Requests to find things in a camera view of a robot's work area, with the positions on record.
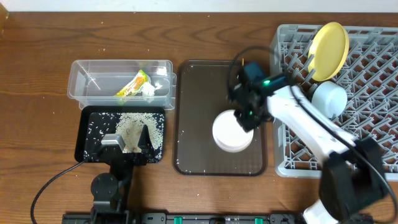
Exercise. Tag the blue bowl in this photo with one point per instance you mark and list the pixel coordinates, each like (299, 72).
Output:
(330, 99)

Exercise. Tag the grey dishwasher rack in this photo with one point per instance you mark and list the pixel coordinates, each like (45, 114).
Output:
(369, 77)

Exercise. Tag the brown serving tray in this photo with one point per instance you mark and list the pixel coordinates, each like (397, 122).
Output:
(202, 96)

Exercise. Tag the pink bowl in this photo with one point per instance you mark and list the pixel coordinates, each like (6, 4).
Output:
(228, 134)

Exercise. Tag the green snack wrapper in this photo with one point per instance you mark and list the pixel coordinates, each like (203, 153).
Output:
(135, 85)

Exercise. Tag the clear plastic bin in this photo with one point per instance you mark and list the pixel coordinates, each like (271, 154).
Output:
(96, 82)

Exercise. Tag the pile of rice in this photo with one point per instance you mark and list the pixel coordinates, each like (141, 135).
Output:
(129, 125)

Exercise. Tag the white tissue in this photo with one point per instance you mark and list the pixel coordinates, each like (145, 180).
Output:
(148, 90)

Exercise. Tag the black waste tray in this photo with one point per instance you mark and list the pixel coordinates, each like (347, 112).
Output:
(99, 109)

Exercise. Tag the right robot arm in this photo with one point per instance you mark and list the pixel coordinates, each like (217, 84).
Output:
(352, 176)

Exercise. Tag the yellow plate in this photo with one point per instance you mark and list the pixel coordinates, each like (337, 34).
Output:
(329, 49)

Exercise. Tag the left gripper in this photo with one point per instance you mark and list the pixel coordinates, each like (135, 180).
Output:
(125, 154)

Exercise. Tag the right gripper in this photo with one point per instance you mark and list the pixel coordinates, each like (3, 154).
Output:
(247, 125)

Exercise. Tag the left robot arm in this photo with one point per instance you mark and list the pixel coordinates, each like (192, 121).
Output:
(111, 189)

